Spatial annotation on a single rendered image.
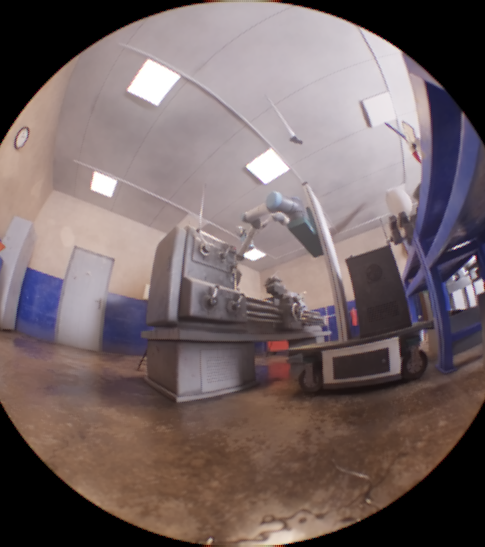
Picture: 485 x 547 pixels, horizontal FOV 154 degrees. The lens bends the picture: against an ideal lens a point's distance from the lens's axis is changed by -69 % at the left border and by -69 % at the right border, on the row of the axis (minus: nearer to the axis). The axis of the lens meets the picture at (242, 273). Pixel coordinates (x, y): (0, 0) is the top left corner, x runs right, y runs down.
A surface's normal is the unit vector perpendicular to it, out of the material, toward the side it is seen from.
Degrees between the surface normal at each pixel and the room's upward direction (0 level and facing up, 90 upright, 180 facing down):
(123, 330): 90
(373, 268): 90
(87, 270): 90
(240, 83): 180
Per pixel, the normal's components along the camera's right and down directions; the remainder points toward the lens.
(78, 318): 0.73, -0.29
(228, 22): 0.04, 0.92
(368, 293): -0.63, -0.28
